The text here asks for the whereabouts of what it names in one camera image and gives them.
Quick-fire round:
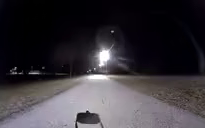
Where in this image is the grass verge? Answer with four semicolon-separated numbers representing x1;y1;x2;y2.
0;76;88;124
108;74;205;122

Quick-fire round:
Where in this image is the bright street lamp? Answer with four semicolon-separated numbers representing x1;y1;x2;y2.
98;49;111;68

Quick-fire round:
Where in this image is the pale paved path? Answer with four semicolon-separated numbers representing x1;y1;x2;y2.
0;74;205;128

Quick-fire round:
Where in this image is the robot's own part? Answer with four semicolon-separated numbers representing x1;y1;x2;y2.
74;110;105;128

